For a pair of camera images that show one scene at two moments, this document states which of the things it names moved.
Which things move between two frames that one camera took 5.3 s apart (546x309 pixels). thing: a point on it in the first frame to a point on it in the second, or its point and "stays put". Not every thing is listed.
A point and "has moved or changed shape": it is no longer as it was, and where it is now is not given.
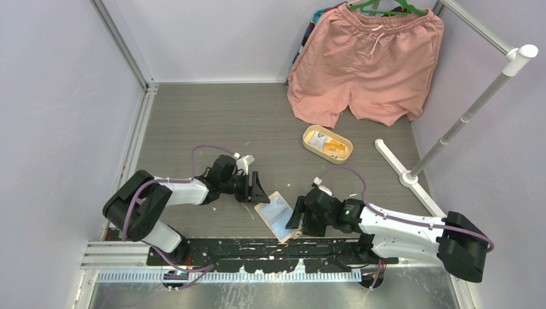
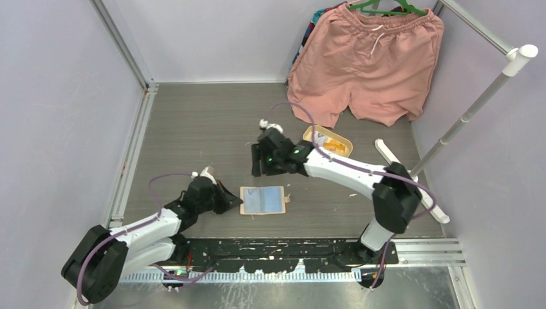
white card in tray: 318,140 stays put
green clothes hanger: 409,9 stays put
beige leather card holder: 275,215 has moved or changed shape
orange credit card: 334,147 stays put
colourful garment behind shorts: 318,15 stays put
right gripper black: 311,230 to 259,154
